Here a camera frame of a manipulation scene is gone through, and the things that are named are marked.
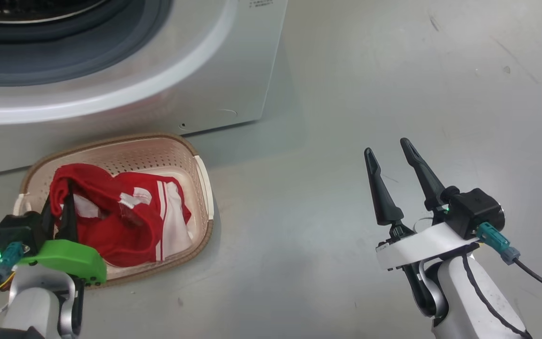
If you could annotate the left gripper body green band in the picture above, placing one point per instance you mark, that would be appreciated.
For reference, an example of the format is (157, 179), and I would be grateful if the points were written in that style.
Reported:
(73, 259)

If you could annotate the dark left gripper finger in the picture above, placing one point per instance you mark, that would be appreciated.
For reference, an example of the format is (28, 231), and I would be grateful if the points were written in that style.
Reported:
(48, 219)
(68, 221)

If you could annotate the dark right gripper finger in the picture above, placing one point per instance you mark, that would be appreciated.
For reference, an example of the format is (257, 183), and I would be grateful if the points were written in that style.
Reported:
(426, 181)
(384, 202)

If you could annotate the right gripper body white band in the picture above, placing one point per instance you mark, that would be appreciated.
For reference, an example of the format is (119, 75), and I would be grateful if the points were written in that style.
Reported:
(421, 247)

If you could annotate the red and white garment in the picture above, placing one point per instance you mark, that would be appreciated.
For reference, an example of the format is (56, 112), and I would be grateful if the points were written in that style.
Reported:
(125, 221)

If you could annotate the cream perforated basket brown rim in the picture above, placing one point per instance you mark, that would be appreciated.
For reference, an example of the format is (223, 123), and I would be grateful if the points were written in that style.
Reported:
(181, 155)

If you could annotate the white front-load washing machine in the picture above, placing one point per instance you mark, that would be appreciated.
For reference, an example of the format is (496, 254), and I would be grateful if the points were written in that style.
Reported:
(158, 80)

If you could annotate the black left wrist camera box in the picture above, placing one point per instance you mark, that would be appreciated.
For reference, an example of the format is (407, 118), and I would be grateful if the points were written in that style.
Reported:
(17, 230)

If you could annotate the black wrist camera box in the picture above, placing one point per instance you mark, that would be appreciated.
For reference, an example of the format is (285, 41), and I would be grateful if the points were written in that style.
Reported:
(473, 209)
(17, 230)

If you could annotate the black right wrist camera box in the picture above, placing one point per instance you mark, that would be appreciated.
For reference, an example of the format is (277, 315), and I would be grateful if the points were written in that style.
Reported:
(473, 209)

